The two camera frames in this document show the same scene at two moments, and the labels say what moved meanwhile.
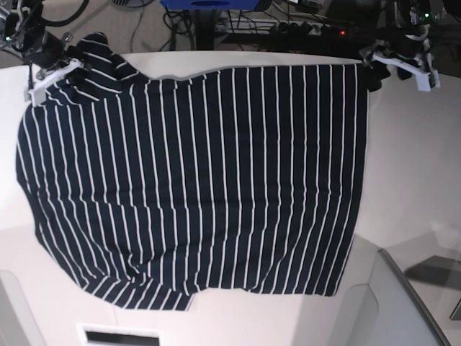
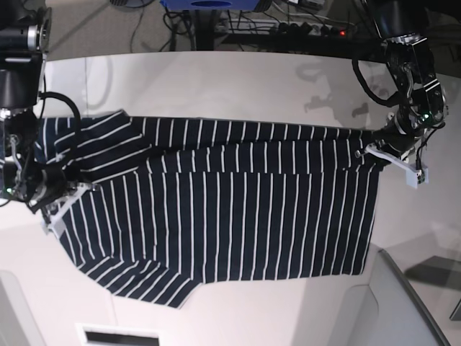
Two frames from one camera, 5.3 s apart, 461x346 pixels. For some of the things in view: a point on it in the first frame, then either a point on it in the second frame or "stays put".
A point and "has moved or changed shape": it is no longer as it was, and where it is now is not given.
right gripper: [403, 45] -> [392, 136]
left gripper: [52, 52] -> [43, 186]
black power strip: [281, 27] stays put
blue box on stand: [209, 4] stays put
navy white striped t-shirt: [243, 179] has moved or changed shape
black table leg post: [204, 29] stays put
